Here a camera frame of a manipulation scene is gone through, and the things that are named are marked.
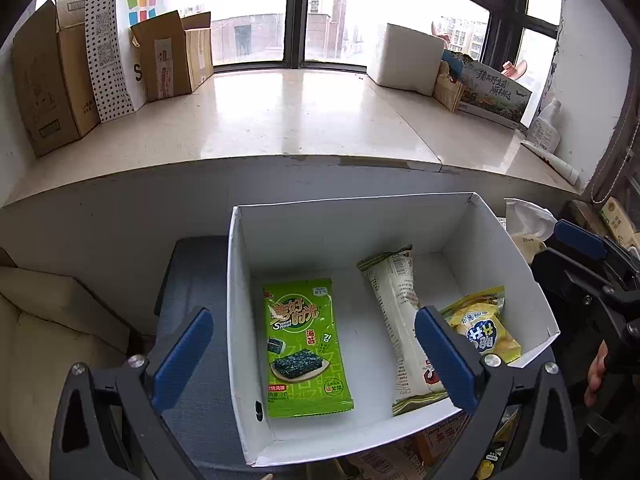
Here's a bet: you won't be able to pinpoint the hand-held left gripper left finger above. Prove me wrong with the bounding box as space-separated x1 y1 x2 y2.
49 306 214 480

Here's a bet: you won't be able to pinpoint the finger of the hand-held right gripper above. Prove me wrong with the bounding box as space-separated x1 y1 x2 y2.
531 249 640 333
554 219 640 286

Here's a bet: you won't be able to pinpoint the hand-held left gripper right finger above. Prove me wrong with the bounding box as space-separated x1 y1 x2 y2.
414 306 581 480

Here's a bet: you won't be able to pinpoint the yellow snack packet blue print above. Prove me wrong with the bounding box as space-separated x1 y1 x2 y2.
440 286 522 366

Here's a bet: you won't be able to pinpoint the long white snack packet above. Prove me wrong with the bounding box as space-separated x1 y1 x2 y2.
357 246 451 417

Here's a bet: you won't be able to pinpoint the black crinkled snack packet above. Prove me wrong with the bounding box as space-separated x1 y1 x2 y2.
472 407 522 480

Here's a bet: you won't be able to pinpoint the beige snack packet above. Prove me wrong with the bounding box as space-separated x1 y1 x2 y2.
345 446 428 480

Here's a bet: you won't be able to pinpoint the green seaweed snack packet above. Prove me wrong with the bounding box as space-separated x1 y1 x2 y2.
262 278 355 418

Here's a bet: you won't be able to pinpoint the white cardboard box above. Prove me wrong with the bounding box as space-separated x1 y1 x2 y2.
227 191 561 467

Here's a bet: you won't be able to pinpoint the person's right hand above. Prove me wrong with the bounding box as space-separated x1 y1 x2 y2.
584 339 610 407

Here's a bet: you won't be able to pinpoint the green label box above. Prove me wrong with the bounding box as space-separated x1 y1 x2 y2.
600 197 640 250

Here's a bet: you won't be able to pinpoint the yellow tissue pack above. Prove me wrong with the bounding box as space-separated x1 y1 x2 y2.
504 198 558 263

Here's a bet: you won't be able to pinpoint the blue tablecloth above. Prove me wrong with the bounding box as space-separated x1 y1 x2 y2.
154 236 557 480

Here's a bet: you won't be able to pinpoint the white tube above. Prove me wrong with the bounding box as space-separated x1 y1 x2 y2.
521 140 581 185

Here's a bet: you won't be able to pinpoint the white spray bottle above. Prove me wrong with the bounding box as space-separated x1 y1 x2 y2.
526 99 563 153

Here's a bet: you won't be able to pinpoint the cream sofa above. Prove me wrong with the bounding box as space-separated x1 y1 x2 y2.
0 247 148 480

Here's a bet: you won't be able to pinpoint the printed landscape gift box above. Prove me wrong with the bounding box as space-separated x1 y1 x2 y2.
455 57 533 131

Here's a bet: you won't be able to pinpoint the pink plastic toy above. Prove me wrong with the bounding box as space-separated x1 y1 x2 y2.
431 19 452 50
501 59 529 82

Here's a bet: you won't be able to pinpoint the white foam box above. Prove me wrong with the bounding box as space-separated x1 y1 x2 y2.
367 23 448 97

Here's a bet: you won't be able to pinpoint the marble window sill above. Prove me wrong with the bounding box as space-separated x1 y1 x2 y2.
0 67 583 207

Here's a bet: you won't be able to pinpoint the small open cardboard box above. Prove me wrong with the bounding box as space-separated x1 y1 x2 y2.
131 10 215 102

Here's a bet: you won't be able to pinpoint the tall brown cardboard box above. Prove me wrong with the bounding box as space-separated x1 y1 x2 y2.
12 0 101 158

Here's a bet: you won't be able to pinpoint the polka dot paper bag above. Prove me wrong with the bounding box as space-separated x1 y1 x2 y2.
84 0 136 123

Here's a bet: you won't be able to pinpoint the black window frame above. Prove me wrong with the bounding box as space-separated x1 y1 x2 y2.
65 0 563 70

